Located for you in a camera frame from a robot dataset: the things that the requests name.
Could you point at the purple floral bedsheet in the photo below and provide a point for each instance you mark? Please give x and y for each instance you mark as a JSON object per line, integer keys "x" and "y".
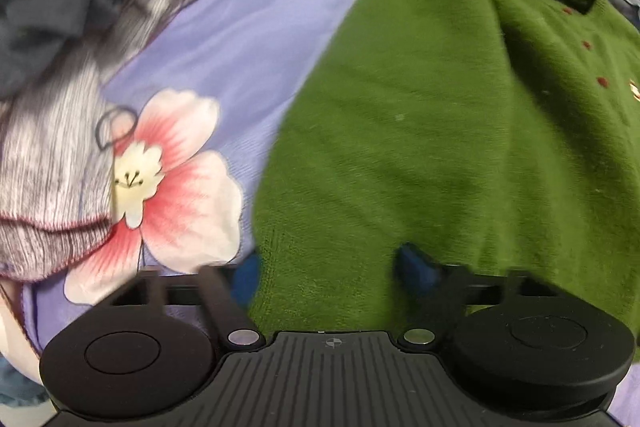
{"x": 240, "y": 57}

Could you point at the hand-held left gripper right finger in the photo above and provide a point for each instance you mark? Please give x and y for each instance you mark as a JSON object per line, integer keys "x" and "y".
{"x": 416, "y": 268}

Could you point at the green knit sweater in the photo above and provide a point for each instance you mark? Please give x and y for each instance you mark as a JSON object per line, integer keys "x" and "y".
{"x": 425, "y": 132}

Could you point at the grey striped garment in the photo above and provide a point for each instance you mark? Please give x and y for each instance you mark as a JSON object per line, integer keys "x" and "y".
{"x": 50, "y": 167}

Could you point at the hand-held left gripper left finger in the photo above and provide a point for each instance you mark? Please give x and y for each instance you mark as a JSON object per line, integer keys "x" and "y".
{"x": 248, "y": 279}

